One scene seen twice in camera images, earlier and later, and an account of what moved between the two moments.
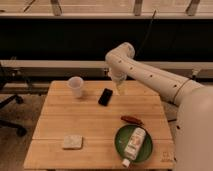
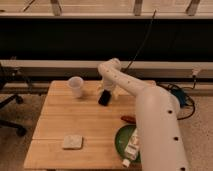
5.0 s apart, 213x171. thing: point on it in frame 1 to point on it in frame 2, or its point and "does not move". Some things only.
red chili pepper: (132, 119) does not move
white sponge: (73, 141) does not move
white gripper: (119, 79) to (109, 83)
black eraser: (105, 97) does not move
